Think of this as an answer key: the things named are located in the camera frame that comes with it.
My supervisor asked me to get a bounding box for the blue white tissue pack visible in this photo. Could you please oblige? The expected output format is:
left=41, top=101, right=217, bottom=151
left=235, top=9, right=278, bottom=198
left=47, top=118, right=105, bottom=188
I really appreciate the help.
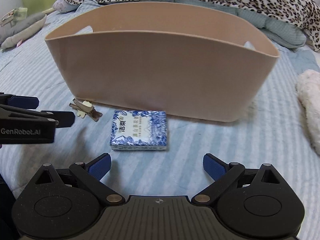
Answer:
left=110, top=110, right=167, bottom=151

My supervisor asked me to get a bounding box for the wooden clothespin clip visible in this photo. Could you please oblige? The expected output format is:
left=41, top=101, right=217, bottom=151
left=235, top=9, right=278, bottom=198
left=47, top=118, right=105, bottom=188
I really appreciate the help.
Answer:
left=69, top=98, right=103, bottom=122

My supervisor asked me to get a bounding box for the blue striped bed sheet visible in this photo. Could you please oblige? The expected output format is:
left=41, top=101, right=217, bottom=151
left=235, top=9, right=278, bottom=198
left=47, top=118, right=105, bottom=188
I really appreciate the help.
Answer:
left=0, top=0, right=320, bottom=240

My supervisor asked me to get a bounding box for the grey beige plush cushion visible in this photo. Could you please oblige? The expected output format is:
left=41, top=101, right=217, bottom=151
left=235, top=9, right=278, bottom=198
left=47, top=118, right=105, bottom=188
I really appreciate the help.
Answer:
left=1, top=12, right=47, bottom=50

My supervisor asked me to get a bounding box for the small decorated bottle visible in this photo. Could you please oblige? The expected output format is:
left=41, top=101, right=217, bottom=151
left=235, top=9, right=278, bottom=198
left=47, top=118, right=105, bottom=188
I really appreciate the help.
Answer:
left=1, top=7, right=28, bottom=27

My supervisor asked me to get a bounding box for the pink pillow corner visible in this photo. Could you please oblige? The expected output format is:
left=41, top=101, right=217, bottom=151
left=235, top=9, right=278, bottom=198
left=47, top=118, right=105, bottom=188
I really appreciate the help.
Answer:
left=52, top=0, right=79, bottom=13

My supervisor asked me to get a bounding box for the beige plastic storage bin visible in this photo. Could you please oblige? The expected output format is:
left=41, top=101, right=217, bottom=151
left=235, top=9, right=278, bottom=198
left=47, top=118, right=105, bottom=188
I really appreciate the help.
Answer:
left=45, top=2, right=279, bottom=122

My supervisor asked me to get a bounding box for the white fluffy plush toy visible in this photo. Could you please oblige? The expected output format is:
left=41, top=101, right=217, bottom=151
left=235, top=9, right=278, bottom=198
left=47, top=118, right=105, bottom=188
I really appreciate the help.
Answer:
left=296, top=69, right=320, bottom=155

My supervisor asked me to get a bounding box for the light green quilted comforter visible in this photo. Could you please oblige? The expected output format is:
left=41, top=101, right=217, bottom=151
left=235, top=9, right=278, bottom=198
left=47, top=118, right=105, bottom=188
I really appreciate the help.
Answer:
left=172, top=0, right=307, bottom=49

